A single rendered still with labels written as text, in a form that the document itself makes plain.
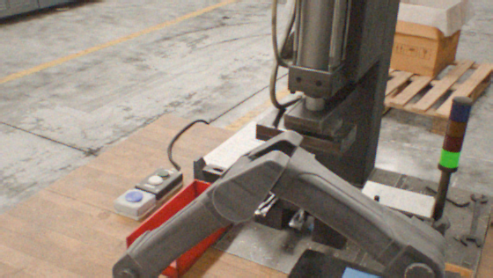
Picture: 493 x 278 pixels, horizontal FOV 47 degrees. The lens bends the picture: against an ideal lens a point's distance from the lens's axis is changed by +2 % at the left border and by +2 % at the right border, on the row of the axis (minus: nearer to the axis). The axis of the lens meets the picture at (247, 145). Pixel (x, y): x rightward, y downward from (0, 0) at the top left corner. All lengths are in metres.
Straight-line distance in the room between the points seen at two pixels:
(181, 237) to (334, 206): 0.25
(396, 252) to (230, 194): 0.22
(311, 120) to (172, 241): 0.37
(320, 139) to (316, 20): 0.23
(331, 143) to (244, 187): 0.38
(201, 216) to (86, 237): 0.47
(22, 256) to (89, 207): 0.19
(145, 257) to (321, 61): 0.47
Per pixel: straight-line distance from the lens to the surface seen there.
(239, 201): 0.75
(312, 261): 1.13
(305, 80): 1.06
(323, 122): 1.06
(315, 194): 0.73
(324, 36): 1.03
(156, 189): 1.32
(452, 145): 1.23
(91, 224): 1.28
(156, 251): 0.89
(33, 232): 1.29
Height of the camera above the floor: 1.63
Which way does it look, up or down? 28 degrees down
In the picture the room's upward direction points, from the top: 1 degrees clockwise
